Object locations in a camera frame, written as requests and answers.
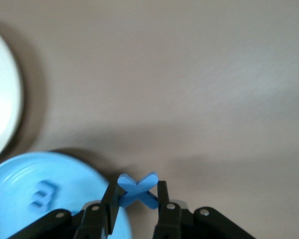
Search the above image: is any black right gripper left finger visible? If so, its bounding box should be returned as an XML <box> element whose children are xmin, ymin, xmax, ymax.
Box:
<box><xmin>4</xmin><ymin>182</ymin><xmax>122</xmax><ymax>239</ymax></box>

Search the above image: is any brown table cover sheet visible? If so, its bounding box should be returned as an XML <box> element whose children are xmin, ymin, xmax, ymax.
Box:
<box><xmin>0</xmin><ymin>0</ymin><xmax>299</xmax><ymax>239</ymax></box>

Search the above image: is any blue round plate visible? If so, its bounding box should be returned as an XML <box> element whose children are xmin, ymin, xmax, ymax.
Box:
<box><xmin>0</xmin><ymin>151</ymin><xmax>133</xmax><ymax>239</ymax></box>

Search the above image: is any blue foam letter E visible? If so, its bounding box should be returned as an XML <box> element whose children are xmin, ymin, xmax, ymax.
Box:
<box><xmin>29</xmin><ymin>179</ymin><xmax>58</xmax><ymax>208</ymax></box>

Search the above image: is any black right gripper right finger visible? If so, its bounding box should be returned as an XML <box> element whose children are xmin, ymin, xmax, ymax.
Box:
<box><xmin>151</xmin><ymin>181</ymin><xmax>255</xmax><ymax>239</ymax></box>

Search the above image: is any blue foam letter X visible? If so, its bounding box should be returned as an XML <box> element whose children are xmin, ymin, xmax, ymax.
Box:
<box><xmin>117</xmin><ymin>171</ymin><xmax>159</xmax><ymax>210</ymax></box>

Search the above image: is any beige round plate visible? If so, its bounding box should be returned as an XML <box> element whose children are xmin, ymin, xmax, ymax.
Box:
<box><xmin>0</xmin><ymin>23</ymin><xmax>24</xmax><ymax>164</ymax></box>

